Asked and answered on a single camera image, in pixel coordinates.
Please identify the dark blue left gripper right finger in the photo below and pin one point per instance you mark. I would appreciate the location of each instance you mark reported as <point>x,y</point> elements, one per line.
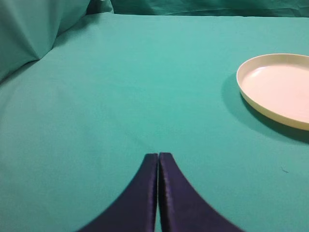
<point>181,208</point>

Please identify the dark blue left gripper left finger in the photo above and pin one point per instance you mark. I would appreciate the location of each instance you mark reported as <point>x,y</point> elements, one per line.
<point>134,210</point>

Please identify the pale yellow plastic plate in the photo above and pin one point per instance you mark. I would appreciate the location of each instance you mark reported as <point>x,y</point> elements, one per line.
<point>277,86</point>

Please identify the green table cloth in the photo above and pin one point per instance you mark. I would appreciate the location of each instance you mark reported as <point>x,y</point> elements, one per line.
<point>75,125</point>

